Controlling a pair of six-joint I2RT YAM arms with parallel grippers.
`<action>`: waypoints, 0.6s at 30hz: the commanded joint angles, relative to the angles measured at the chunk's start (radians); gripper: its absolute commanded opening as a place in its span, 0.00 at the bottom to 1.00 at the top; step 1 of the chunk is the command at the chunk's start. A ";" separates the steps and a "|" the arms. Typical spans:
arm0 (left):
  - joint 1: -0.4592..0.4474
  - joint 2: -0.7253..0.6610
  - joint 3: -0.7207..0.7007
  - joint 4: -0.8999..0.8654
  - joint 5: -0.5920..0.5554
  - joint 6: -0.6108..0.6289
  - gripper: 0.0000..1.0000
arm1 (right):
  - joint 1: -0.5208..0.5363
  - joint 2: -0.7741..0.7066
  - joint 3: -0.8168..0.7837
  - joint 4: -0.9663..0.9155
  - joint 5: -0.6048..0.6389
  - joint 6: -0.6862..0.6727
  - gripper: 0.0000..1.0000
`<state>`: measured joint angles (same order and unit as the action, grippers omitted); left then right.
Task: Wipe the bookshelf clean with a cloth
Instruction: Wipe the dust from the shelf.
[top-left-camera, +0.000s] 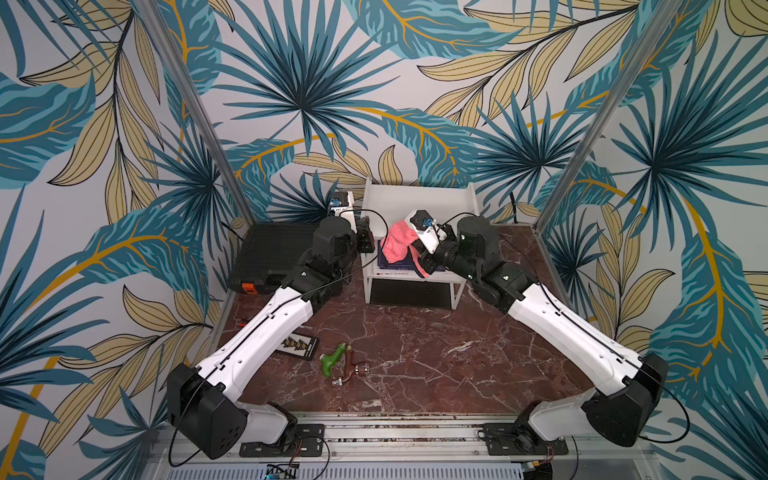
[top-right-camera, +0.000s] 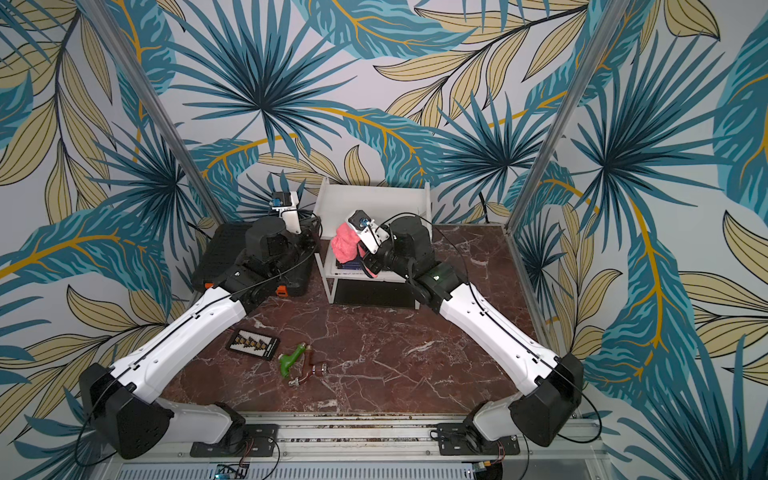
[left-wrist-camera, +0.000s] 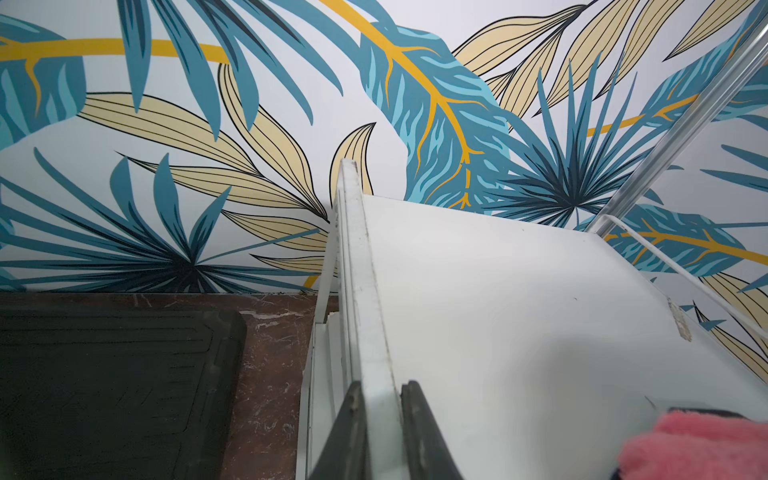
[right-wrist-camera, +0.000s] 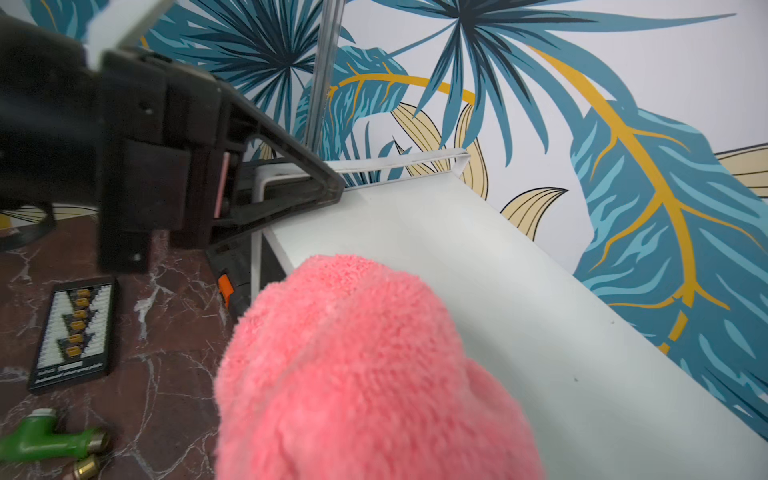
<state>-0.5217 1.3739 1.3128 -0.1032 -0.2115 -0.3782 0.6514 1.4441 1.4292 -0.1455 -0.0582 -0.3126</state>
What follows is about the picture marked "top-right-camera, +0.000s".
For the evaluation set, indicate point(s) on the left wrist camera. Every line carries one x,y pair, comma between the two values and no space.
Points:
285,204

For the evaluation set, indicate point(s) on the pink cleaning cloth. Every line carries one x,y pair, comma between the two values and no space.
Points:
345,244

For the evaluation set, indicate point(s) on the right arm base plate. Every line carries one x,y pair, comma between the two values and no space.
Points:
457,439

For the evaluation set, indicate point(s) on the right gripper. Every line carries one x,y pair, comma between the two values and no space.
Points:
369,261

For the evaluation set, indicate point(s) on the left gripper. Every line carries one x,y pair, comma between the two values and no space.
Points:
311,233

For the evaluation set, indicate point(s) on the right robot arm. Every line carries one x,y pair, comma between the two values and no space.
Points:
549,386

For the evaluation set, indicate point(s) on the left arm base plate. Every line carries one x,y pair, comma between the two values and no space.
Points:
248,440

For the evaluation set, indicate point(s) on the black plastic tool case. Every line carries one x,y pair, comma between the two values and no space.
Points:
228,258

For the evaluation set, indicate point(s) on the dark blue book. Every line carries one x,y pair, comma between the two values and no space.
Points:
354,264

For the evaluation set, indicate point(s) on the green handled tool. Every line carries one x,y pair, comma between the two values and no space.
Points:
287,361

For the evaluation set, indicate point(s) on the white two-tier bookshelf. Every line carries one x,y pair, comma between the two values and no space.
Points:
335,203

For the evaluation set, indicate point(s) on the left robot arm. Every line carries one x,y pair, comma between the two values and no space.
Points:
123,402

